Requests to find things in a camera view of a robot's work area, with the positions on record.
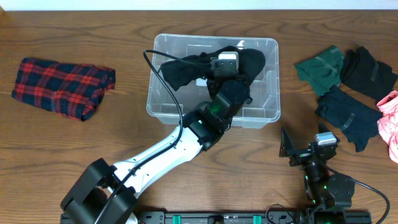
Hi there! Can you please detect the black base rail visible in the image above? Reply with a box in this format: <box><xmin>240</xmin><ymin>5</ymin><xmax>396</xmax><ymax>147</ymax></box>
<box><xmin>60</xmin><ymin>210</ymin><xmax>373</xmax><ymax>224</ymax></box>

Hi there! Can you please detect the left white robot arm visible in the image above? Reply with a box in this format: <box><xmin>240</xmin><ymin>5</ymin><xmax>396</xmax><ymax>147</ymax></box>
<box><xmin>60</xmin><ymin>80</ymin><xmax>251</xmax><ymax>224</ymax></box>

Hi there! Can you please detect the dark green garment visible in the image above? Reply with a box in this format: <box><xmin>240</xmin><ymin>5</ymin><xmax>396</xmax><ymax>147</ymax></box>
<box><xmin>295</xmin><ymin>45</ymin><xmax>345</xmax><ymax>96</ymax></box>

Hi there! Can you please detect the pink garment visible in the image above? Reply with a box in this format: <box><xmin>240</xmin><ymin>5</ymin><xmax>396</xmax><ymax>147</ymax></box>
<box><xmin>376</xmin><ymin>90</ymin><xmax>397</xmax><ymax>163</ymax></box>

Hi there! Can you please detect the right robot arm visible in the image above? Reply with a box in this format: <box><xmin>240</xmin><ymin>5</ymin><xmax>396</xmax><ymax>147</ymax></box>
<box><xmin>279</xmin><ymin>123</ymin><xmax>354</xmax><ymax>223</ymax></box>

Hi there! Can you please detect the white label in bin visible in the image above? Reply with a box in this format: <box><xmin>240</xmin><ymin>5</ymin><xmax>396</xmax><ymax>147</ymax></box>
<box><xmin>196</xmin><ymin>78</ymin><xmax>207</xmax><ymax>86</ymax></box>

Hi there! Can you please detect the dark navy folded garment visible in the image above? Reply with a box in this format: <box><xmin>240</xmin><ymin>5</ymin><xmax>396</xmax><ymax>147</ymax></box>
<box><xmin>315</xmin><ymin>86</ymin><xmax>382</xmax><ymax>152</ymax></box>

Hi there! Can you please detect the black garment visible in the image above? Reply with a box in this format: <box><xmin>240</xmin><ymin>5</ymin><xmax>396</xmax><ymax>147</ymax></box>
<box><xmin>160</xmin><ymin>46</ymin><xmax>266</xmax><ymax>91</ymax></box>
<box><xmin>340</xmin><ymin>47</ymin><xmax>397</xmax><ymax>101</ymax></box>

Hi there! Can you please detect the clear plastic storage bin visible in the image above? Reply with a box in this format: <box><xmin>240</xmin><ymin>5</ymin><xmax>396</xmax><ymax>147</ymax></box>
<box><xmin>147</xmin><ymin>34</ymin><xmax>281</xmax><ymax>129</ymax></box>

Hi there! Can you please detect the red navy plaid garment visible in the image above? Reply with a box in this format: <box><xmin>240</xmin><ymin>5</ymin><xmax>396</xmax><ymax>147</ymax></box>
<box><xmin>12</xmin><ymin>57</ymin><xmax>116</xmax><ymax>121</ymax></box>

